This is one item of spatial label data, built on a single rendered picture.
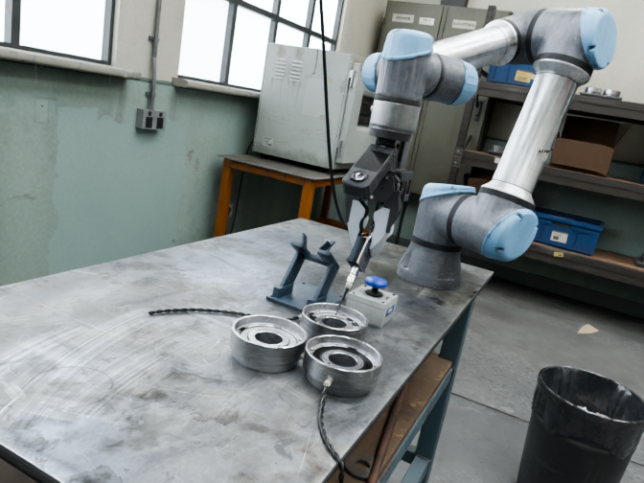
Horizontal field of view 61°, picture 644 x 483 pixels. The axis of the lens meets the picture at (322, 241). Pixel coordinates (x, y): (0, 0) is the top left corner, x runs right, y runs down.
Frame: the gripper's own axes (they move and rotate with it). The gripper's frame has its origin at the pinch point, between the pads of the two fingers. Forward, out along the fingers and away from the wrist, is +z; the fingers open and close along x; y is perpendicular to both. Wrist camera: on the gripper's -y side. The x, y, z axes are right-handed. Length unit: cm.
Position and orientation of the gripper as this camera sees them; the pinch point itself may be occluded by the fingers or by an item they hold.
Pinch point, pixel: (363, 248)
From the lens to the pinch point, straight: 92.3
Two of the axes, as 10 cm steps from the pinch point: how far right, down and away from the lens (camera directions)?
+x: -8.6, -2.6, 4.4
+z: -1.7, 9.6, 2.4
